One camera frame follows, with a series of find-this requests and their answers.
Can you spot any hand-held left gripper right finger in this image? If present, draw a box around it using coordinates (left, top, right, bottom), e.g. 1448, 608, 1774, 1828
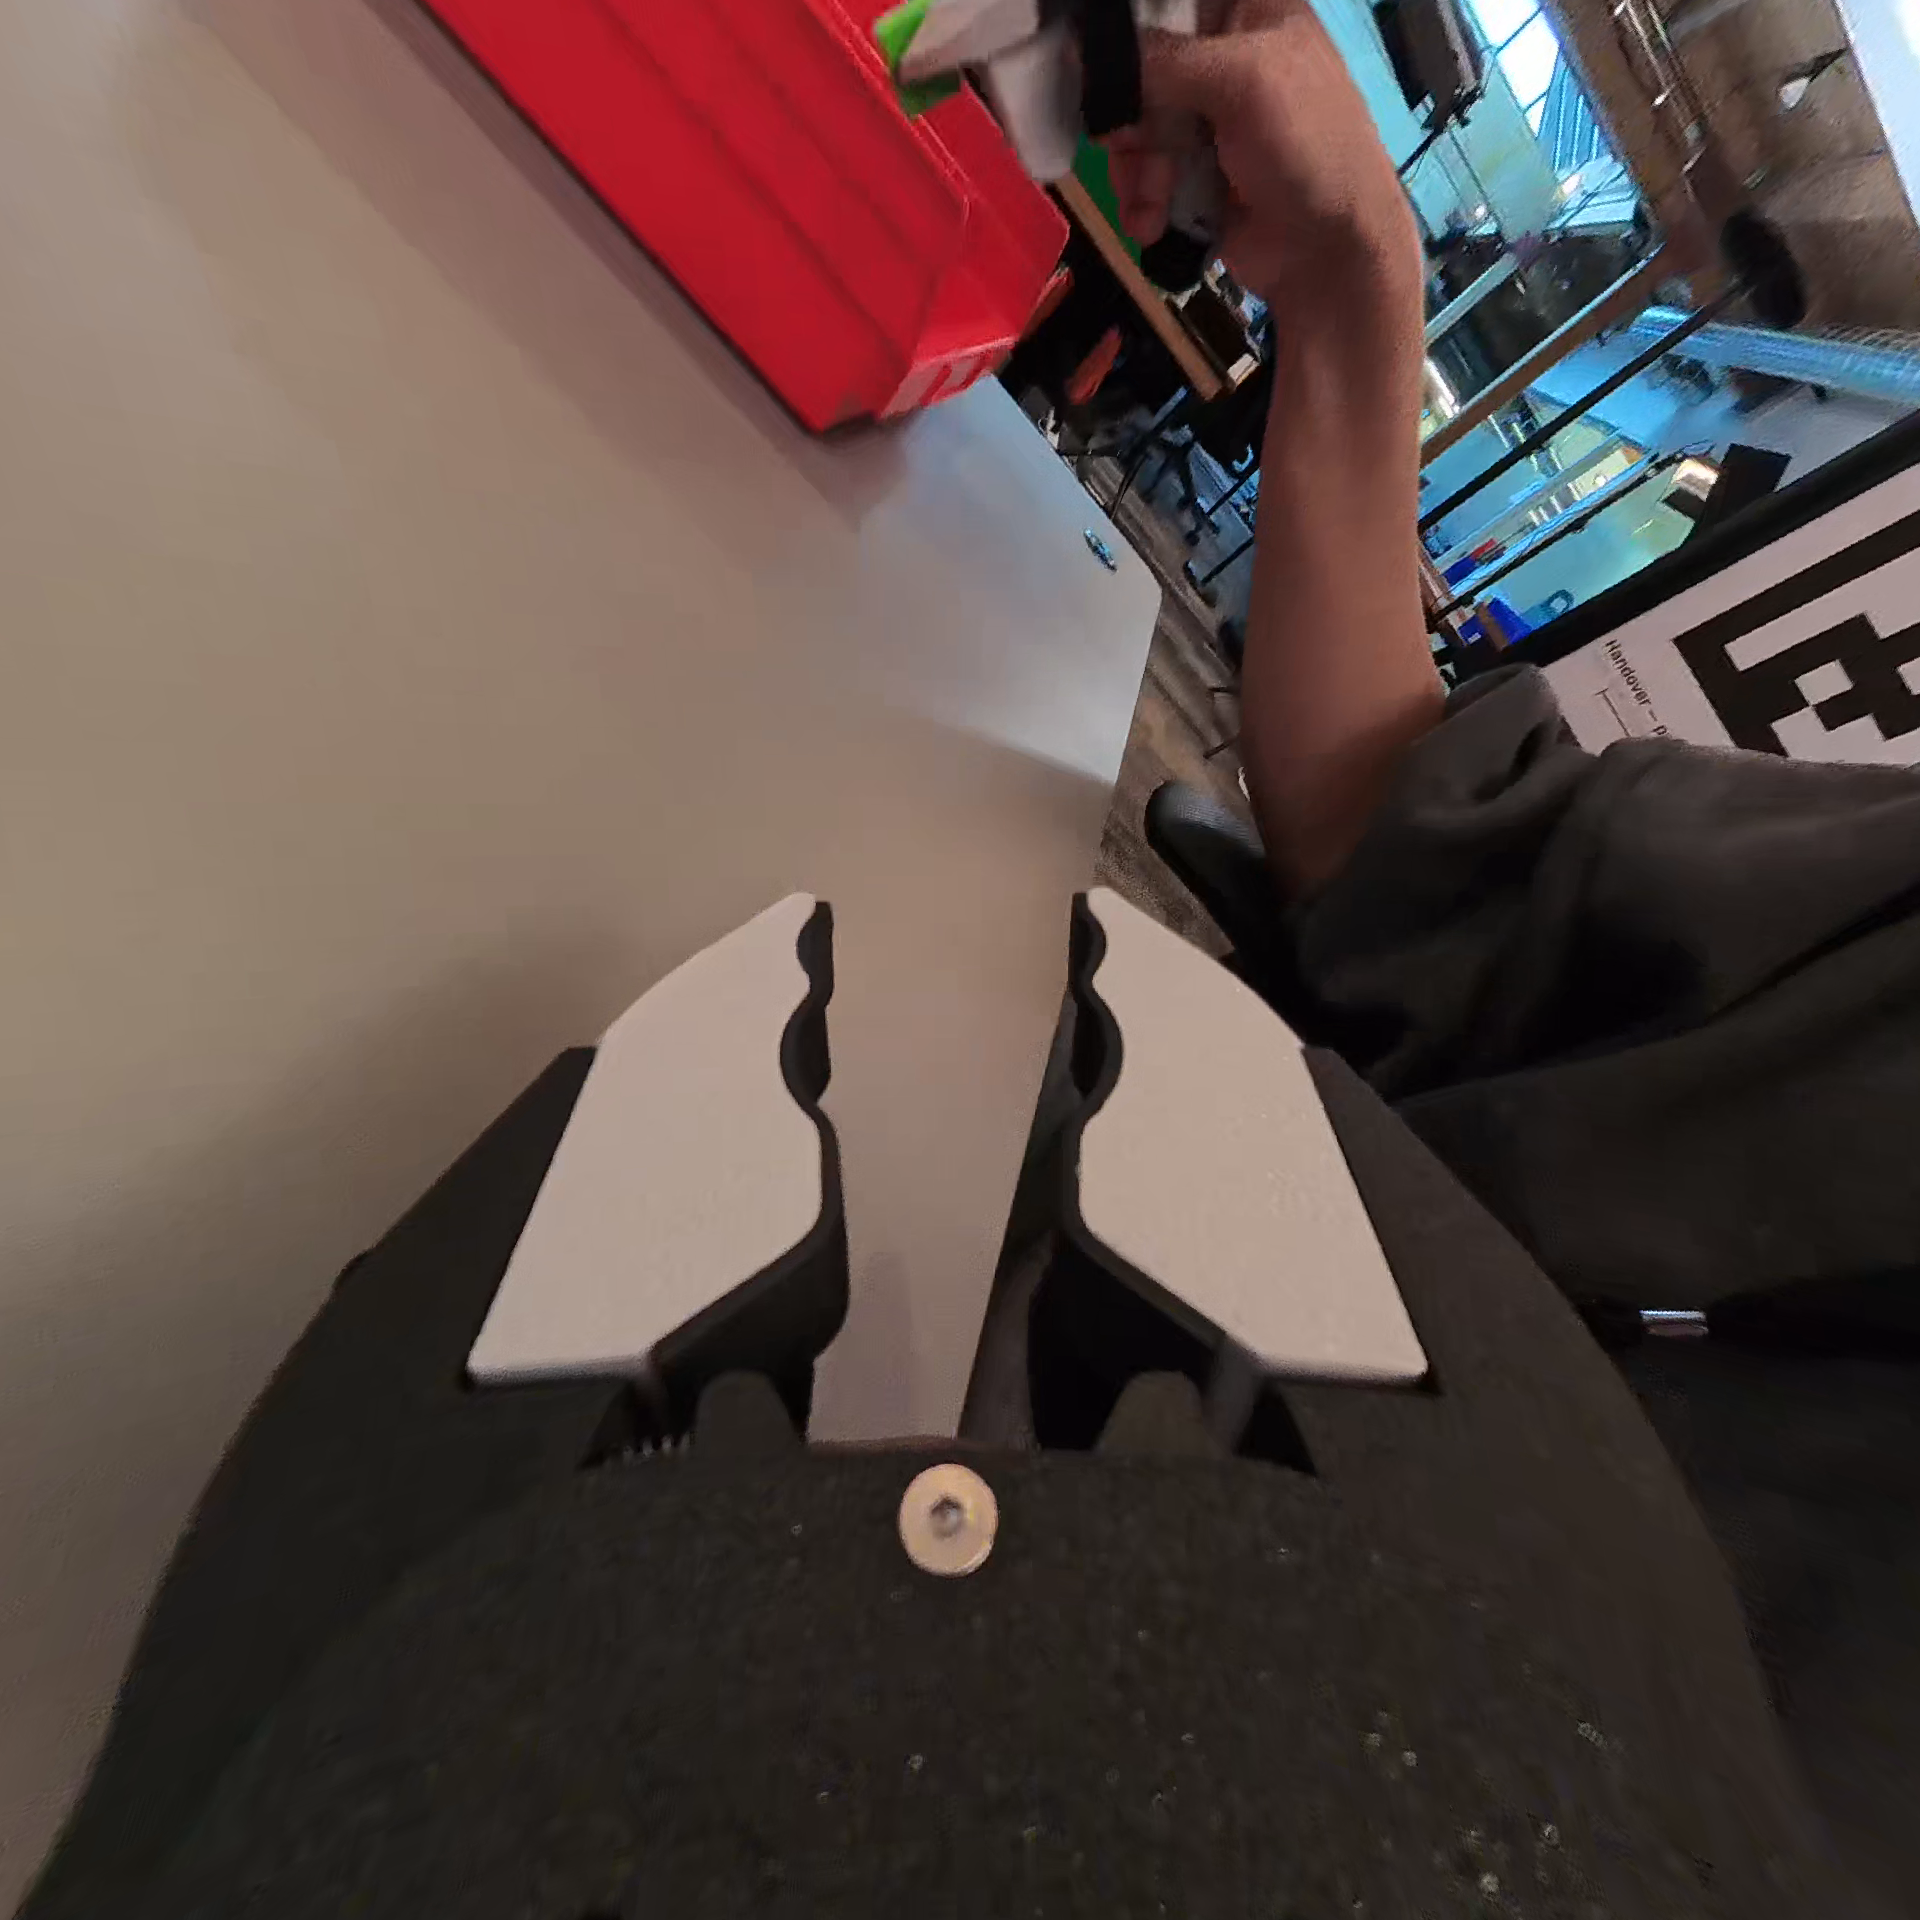
1036, 890, 1433, 1392

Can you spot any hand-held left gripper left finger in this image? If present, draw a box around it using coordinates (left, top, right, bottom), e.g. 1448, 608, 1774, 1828
467, 892, 851, 1392

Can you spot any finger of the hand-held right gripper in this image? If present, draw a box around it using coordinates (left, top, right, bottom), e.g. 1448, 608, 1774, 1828
900, 0, 1059, 91

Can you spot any green wooden cube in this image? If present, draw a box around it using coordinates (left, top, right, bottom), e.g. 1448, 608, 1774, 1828
871, 0, 975, 116

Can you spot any red plastic bin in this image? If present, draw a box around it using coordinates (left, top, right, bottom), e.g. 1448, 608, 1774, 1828
415, 0, 1071, 438

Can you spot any person's right forearm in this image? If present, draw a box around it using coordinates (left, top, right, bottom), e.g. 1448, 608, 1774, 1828
1231, 256, 1452, 897

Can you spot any person's right hand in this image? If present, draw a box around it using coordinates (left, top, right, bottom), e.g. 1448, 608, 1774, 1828
1103, 0, 1425, 319

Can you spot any green box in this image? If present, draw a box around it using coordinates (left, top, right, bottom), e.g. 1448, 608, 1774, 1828
1064, 145, 1148, 272

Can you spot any person's black chair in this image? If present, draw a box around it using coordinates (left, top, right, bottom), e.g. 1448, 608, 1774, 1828
1141, 783, 1299, 1008

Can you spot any printed marker board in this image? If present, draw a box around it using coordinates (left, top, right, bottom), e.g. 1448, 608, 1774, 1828
1536, 422, 1920, 769

